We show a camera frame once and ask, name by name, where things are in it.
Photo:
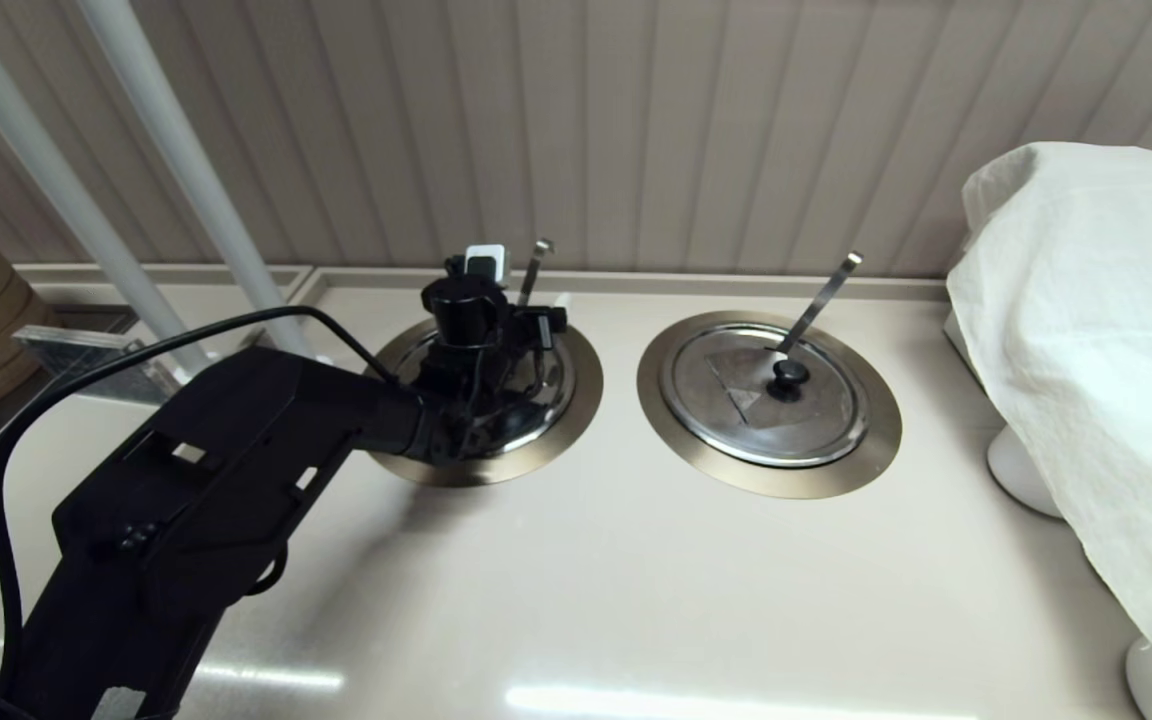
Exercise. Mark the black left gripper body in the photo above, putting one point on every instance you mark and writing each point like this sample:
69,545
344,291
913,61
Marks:
534,328

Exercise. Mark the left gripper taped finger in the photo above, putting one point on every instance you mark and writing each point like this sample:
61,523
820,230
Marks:
558,302

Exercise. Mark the hinged steel lid black knob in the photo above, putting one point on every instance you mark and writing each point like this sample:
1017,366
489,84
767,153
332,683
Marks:
816,418
556,390

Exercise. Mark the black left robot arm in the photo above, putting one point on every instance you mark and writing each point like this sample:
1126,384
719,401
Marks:
186,480

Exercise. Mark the grey white support pole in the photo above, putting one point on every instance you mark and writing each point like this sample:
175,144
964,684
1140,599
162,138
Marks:
56,180
191,170

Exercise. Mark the clear acrylic block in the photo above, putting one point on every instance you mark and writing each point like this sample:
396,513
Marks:
56,342

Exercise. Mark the white woven cloth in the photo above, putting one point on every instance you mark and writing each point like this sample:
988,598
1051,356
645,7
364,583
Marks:
1086,350

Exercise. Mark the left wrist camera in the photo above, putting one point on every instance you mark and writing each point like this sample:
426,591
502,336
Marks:
484,262

